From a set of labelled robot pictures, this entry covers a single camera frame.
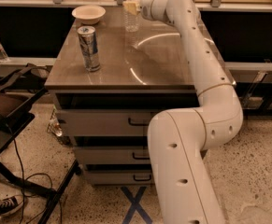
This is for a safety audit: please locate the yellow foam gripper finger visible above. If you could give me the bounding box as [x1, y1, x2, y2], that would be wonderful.
[123, 0, 140, 16]

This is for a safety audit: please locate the clear plastic water bottle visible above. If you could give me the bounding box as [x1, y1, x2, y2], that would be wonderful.
[122, 0, 138, 32]

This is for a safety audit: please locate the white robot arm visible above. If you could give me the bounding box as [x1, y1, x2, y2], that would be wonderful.
[123, 0, 243, 224]

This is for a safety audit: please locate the white paper bowl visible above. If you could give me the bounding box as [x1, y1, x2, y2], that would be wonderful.
[72, 5, 106, 25]

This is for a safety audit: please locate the silver blue energy drink can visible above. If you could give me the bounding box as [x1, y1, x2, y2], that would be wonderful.
[77, 26, 100, 72]

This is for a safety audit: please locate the grey three-drawer cabinet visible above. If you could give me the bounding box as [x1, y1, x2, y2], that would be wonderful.
[44, 6, 237, 187]

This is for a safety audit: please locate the top grey drawer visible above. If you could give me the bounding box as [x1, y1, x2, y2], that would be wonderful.
[56, 109, 158, 136]

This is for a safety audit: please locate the grey drawer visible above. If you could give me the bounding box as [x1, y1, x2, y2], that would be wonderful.
[84, 170, 154, 185]
[56, 109, 158, 136]
[73, 147, 150, 164]

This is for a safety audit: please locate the middle grey drawer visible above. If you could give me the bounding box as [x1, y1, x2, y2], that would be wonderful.
[73, 147, 150, 164]

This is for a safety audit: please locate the bottom grey drawer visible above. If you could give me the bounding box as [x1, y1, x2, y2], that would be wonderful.
[84, 170, 154, 185]

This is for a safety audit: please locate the blue tape X mark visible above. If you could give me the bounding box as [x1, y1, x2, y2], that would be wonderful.
[121, 187, 152, 224]

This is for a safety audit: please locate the black and white sneaker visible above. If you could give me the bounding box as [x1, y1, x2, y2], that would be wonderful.
[0, 195, 24, 217]

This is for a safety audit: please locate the black cable on floor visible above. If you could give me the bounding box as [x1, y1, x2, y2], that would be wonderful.
[6, 124, 64, 224]

